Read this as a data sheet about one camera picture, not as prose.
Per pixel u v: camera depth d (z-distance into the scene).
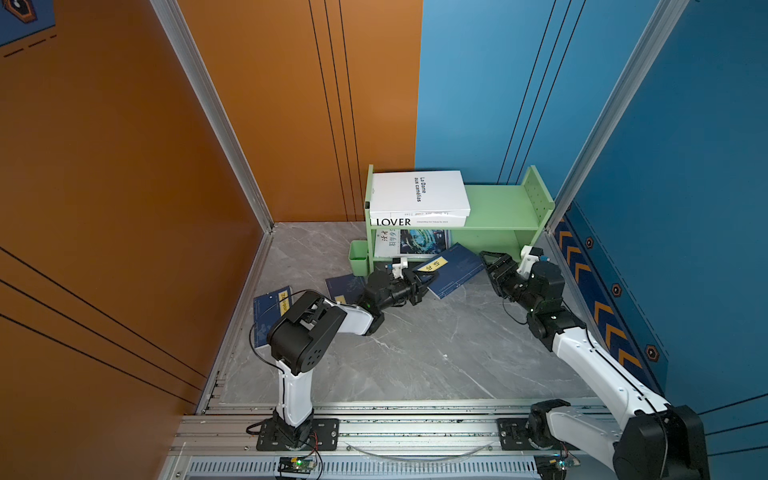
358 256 1.06
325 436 0.74
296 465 0.71
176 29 0.72
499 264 0.71
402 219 0.80
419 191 0.82
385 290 0.72
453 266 0.85
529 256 0.73
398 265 0.86
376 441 0.73
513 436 0.72
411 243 0.97
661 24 0.71
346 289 1.00
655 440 0.38
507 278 0.70
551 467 0.70
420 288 0.79
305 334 0.51
